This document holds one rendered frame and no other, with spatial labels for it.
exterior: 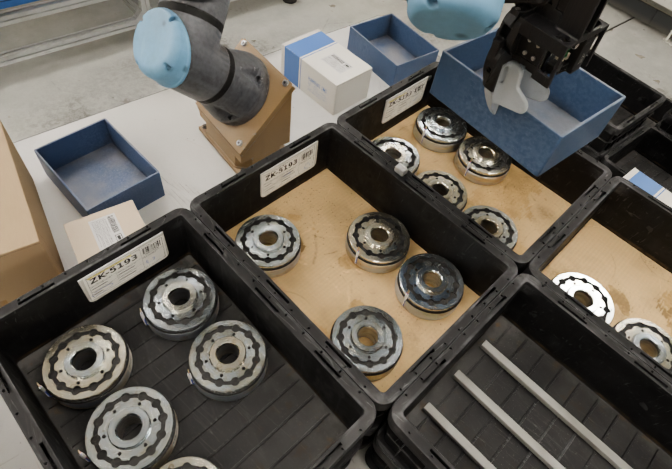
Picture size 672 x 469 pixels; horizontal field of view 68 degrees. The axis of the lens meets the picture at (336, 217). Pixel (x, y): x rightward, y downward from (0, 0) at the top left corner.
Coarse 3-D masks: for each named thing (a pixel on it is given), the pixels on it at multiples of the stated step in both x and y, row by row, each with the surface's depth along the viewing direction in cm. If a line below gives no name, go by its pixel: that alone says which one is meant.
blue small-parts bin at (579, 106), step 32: (448, 64) 68; (480, 64) 77; (448, 96) 71; (480, 96) 66; (576, 96) 71; (608, 96) 68; (480, 128) 69; (512, 128) 64; (544, 128) 61; (576, 128) 61; (544, 160) 63
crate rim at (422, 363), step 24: (288, 144) 83; (360, 144) 84; (264, 168) 80; (384, 168) 82; (216, 192) 75; (456, 216) 77; (480, 240) 75; (504, 264) 72; (288, 312) 64; (480, 312) 67; (312, 336) 62; (456, 336) 64; (336, 360) 61; (432, 360) 62; (360, 384) 59; (408, 384) 60; (384, 408) 59
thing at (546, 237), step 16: (432, 64) 101; (416, 80) 98; (384, 96) 93; (352, 112) 89; (352, 128) 87; (368, 144) 85; (592, 160) 88; (416, 176) 81; (608, 176) 86; (432, 192) 79; (592, 192) 83; (448, 208) 78; (576, 208) 80; (560, 224) 78; (496, 240) 75; (544, 240) 76; (512, 256) 73; (528, 256) 74
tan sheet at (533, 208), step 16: (416, 112) 107; (400, 128) 103; (416, 144) 101; (432, 160) 98; (448, 160) 99; (512, 176) 98; (528, 176) 98; (480, 192) 94; (496, 192) 95; (512, 192) 95; (528, 192) 96; (544, 192) 96; (464, 208) 91; (496, 208) 92; (512, 208) 93; (528, 208) 93; (544, 208) 93; (560, 208) 94; (528, 224) 91; (544, 224) 91; (528, 240) 88
